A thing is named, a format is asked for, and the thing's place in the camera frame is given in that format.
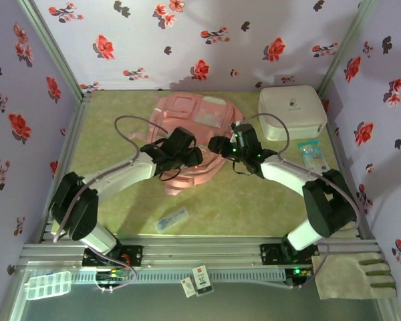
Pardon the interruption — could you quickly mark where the pink school backpack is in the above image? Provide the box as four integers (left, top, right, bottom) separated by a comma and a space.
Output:
128, 92, 245, 197

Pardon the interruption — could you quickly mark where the clear plastic pen case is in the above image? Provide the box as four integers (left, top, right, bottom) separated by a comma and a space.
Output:
154, 206, 190, 234

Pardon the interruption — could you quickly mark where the white fabric medicine bag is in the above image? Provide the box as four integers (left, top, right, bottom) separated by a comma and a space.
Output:
257, 84, 328, 142

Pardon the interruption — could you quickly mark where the blue cotton swab packet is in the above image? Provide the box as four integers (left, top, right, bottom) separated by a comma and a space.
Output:
297, 140, 330, 173

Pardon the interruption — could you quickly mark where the black and white tag card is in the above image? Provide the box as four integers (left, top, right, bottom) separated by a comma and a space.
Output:
190, 265, 215, 297

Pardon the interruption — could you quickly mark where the small white tag card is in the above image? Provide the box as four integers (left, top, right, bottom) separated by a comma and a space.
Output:
180, 276, 196, 298

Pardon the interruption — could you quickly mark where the grey cloth with green stripes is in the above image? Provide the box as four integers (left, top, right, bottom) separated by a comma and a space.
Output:
312, 252, 398, 300

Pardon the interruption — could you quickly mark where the clear plastic organizer box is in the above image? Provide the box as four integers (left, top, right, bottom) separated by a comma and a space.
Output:
25, 270, 73, 301

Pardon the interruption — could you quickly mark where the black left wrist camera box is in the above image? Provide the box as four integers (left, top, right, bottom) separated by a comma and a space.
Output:
168, 126, 196, 151

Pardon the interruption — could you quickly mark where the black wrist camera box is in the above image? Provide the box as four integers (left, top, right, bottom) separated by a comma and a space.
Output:
235, 123, 257, 148
168, 126, 196, 151

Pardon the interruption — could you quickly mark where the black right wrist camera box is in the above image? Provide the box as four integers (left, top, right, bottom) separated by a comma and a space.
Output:
235, 123, 257, 148

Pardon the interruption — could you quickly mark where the grey right arm cable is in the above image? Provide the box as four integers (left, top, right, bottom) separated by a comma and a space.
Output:
249, 112, 359, 290

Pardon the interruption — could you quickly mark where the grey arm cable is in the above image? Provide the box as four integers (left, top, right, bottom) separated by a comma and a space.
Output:
52, 114, 175, 294
249, 112, 359, 290

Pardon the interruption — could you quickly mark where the grey left arm cable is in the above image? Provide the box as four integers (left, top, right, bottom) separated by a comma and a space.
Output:
52, 114, 175, 294

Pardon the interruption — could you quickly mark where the aluminium frame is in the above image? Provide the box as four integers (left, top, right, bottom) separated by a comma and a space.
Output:
0, 0, 401, 321

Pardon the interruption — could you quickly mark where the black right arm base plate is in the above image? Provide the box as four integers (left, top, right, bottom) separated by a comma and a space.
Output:
259, 243, 319, 265

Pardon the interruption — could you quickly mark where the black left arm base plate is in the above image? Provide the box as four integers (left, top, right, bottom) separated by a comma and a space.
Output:
82, 245, 144, 268

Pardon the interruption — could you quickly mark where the slotted grey cable duct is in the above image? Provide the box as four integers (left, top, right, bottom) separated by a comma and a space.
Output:
72, 267, 287, 284

